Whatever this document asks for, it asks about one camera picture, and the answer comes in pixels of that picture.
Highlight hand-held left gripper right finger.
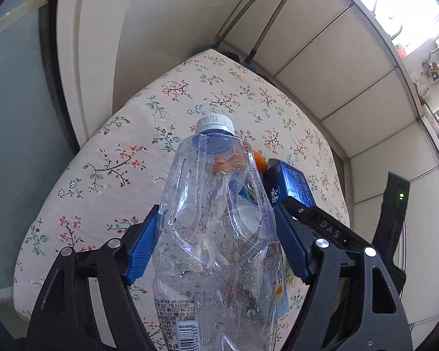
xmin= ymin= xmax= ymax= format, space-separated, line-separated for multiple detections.
xmin=274 ymin=205 xmax=414 ymax=351

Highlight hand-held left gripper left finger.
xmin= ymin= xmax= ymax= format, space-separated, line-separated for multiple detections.
xmin=25 ymin=204 xmax=161 ymax=351

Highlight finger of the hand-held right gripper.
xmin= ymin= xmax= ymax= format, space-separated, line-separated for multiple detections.
xmin=279 ymin=197 xmax=366 ymax=256

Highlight blue and white packet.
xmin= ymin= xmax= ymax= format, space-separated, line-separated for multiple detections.
xmin=274 ymin=259 xmax=290 ymax=317

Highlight blue cardboard box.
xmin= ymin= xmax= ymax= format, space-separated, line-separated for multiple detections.
xmin=261 ymin=158 xmax=316 ymax=210

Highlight clear plastic bottle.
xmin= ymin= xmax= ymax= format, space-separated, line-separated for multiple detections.
xmin=152 ymin=113 xmax=290 ymax=351

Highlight orange peel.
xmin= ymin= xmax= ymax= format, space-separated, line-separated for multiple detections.
xmin=252 ymin=149 xmax=268 ymax=173

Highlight floral tablecloth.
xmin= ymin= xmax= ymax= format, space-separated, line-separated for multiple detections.
xmin=13 ymin=49 xmax=352 ymax=351

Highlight water pipe valves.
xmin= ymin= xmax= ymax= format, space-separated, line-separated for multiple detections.
xmin=421 ymin=48 xmax=439 ymax=81

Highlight frosted glass door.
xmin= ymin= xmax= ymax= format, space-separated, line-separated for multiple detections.
xmin=0 ymin=0 xmax=82 ymax=300

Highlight white kitchen cabinets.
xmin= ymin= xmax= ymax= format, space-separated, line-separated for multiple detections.
xmin=219 ymin=0 xmax=439 ymax=337

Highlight metal mop pole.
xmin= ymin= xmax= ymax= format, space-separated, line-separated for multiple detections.
xmin=246 ymin=0 xmax=292 ymax=64

